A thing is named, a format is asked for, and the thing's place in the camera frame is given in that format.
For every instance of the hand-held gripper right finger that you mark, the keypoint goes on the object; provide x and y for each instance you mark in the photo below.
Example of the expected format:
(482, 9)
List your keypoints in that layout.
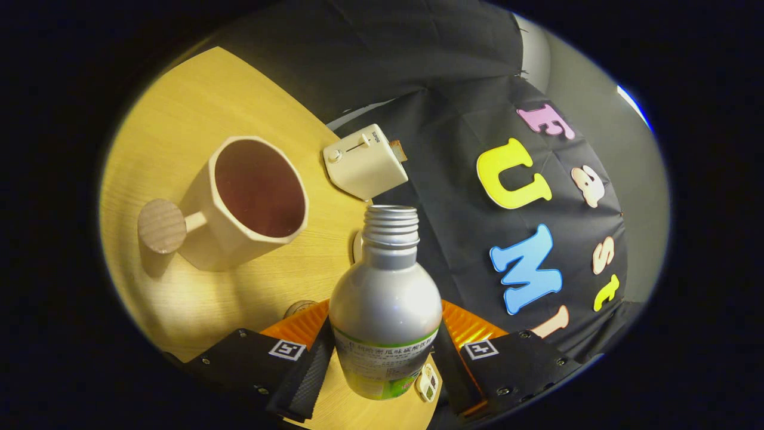
(456, 382)

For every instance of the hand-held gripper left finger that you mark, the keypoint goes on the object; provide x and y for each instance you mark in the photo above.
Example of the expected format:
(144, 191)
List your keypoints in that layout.
(307, 382)

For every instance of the round cork coaster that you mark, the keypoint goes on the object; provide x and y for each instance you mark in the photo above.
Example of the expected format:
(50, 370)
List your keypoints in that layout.
(298, 308)

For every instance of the silver bottle with green label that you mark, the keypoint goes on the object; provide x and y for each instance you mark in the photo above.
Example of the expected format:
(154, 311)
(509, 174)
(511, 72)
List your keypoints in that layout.
(385, 298)

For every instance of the white divided dish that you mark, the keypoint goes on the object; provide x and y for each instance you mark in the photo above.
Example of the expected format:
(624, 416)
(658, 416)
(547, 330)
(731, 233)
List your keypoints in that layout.
(427, 382)

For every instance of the small white plate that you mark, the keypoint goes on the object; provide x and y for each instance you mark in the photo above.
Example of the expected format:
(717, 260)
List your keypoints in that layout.
(357, 246)

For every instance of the white toaster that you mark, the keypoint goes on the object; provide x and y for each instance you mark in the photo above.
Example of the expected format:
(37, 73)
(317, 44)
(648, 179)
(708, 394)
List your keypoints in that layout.
(361, 167)

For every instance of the brown toast slice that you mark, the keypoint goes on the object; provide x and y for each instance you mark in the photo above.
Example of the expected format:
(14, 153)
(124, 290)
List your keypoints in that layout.
(400, 151)

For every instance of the wooden table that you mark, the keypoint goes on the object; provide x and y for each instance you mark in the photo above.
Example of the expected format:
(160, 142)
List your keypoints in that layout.
(179, 119)

